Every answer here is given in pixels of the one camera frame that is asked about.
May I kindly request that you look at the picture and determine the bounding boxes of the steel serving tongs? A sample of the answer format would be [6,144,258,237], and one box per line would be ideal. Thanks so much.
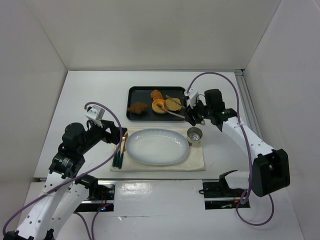
[164,95,185,119]

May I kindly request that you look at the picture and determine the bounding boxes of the sliced seeded bread loaf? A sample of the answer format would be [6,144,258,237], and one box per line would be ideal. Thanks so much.
[164,98,182,112]

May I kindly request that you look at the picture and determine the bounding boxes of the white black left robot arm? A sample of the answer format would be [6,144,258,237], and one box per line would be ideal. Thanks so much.
[3,120,127,240]

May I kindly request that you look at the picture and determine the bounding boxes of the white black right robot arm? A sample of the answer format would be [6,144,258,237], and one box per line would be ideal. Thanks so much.
[184,88,291,197]

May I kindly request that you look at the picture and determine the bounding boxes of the steel cup with cream sleeve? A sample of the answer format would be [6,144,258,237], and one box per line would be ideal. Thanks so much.
[186,127,203,147]

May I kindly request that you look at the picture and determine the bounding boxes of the brown chocolate croissant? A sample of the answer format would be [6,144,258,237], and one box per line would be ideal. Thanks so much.
[127,101,149,115]

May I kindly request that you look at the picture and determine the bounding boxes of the orange glazed bagel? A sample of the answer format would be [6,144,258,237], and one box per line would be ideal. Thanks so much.
[151,99,166,114]

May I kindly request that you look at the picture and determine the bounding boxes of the pale blue oval plate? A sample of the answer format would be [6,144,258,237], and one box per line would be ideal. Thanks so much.
[125,128,189,166]

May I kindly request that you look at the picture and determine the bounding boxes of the orange-brown pastry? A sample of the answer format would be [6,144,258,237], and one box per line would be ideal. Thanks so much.
[150,89,164,101]

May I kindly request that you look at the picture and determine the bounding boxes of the black baking tray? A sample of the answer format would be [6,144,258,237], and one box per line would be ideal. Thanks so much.
[126,86,186,122]

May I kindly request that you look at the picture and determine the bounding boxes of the cream cloth placemat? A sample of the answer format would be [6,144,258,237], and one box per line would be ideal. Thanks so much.
[110,127,205,172]

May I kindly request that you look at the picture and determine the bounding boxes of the gold spoon green handle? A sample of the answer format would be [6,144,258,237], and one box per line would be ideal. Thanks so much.
[112,135,126,167]

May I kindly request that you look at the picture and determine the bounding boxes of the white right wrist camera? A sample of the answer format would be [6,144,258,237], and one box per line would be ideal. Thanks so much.
[184,88,199,109]

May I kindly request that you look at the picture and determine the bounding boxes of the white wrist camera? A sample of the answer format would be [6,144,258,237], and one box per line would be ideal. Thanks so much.
[85,105,105,127]
[184,88,199,109]

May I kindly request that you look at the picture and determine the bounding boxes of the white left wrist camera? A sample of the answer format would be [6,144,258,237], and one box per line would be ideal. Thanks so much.
[85,105,105,127]

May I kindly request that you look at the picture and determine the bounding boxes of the gold fork green handle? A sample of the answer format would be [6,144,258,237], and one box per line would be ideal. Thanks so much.
[113,139,125,168]

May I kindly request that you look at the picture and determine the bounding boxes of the gold knife green handle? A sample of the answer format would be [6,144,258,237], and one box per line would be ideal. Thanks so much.
[118,133,129,169]

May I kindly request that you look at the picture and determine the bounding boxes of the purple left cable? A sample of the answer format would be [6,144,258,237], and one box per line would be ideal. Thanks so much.
[0,101,123,240]

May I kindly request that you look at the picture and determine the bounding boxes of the purple cable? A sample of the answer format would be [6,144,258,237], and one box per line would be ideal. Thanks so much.
[186,71,275,227]
[0,101,123,240]

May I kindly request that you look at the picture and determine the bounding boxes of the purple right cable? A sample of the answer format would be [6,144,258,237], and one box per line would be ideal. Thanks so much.
[186,71,275,227]

